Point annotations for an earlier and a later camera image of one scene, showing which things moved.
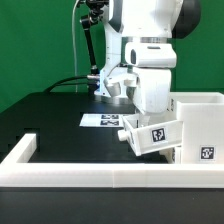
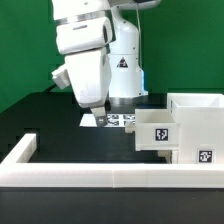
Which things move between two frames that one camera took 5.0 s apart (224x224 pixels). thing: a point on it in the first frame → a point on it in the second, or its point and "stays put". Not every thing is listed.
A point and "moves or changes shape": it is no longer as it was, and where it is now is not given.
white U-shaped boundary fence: x=19 y=169 stays put
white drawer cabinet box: x=202 y=117 stays put
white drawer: x=160 y=135 moves or changes shape
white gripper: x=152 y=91 → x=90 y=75
